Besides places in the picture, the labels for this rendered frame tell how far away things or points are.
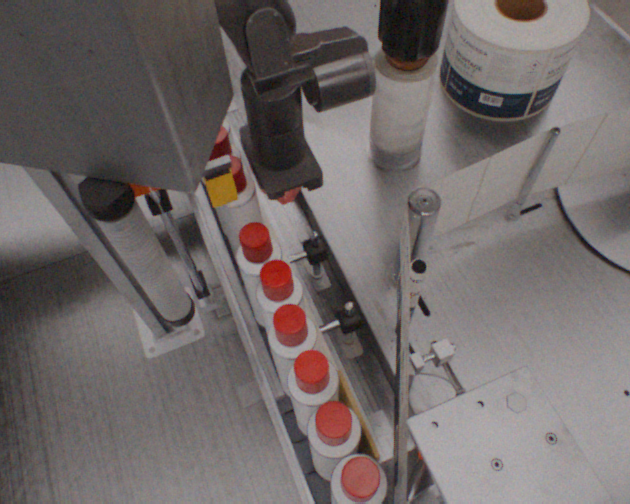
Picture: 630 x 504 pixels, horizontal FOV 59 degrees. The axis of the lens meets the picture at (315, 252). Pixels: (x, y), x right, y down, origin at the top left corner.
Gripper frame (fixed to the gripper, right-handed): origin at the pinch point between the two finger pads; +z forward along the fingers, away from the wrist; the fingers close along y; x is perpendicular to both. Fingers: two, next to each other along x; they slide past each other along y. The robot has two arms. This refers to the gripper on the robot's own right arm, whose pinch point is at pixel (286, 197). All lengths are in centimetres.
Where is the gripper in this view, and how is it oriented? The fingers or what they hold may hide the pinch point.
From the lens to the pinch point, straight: 69.2
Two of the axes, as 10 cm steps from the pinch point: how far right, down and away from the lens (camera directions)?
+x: -9.2, 3.4, -1.6
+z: 0.3, 4.9, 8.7
